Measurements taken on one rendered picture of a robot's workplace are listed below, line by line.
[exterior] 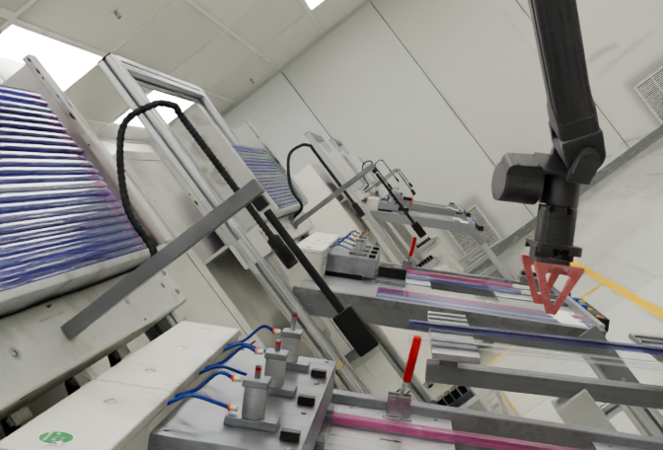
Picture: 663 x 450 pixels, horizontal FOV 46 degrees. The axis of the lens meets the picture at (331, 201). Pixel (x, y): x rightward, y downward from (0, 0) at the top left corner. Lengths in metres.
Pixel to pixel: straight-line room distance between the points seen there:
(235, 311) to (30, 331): 1.14
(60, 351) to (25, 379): 0.08
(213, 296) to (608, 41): 7.26
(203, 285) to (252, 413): 1.13
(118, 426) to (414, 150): 7.84
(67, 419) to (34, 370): 0.06
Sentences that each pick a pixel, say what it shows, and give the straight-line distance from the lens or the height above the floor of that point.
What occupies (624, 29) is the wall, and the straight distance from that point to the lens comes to 8.83.
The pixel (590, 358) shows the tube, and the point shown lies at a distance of 1.26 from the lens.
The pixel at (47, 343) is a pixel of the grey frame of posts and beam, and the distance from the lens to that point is 0.78.
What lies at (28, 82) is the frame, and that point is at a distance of 1.19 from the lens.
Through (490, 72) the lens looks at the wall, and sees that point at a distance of 8.54.
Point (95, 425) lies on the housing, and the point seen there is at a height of 1.26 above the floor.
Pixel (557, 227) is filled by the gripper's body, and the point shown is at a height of 1.07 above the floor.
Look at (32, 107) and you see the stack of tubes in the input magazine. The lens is 1.06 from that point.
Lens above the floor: 1.27
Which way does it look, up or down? 2 degrees up
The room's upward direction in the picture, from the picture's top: 37 degrees counter-clockwise
